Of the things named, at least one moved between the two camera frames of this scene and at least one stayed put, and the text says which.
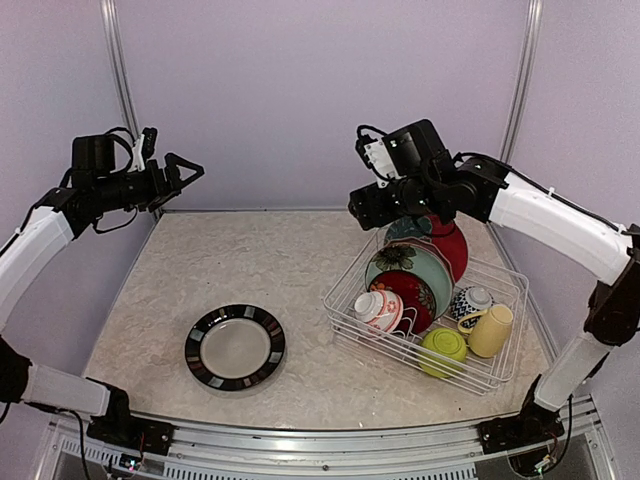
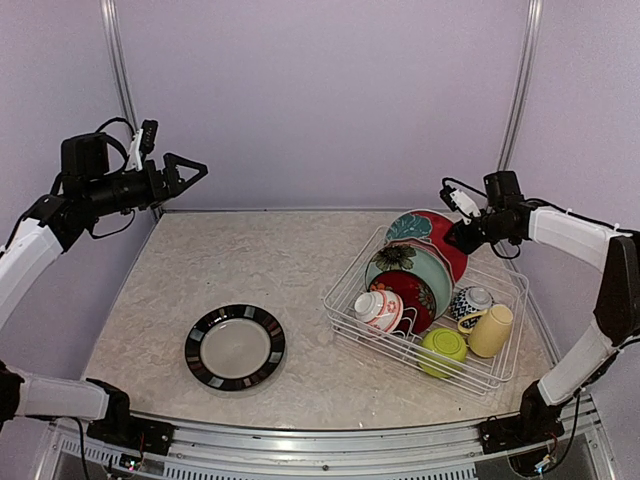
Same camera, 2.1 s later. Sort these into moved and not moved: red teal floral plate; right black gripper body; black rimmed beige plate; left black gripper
Moved: right black gripper body
Not moved: left black gripper; black rimmed beige plate; red teal floral plate
